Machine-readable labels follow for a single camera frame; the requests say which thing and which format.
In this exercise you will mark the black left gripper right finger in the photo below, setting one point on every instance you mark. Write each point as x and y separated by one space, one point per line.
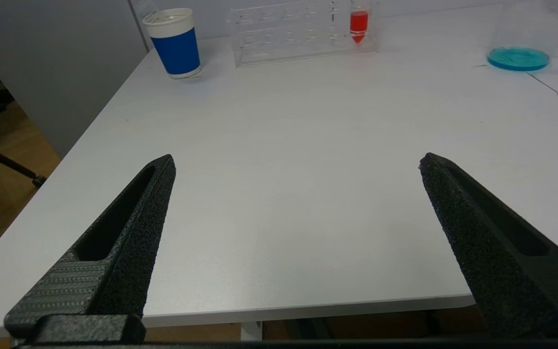
502 257

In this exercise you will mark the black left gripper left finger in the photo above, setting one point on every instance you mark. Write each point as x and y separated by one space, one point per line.
124 252

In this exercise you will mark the clear glass beaker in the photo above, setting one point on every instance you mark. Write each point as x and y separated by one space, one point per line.
521 39

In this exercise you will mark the test tube with red liquid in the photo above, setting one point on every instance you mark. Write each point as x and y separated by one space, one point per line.
359 24

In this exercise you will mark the clear acrylic test tube rack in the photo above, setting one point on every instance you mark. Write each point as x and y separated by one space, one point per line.
288 34

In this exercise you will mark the black tripod stand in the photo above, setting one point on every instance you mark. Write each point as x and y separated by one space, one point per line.
7 165

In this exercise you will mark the white paper cup blue sleeve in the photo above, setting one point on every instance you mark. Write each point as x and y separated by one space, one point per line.
177 46

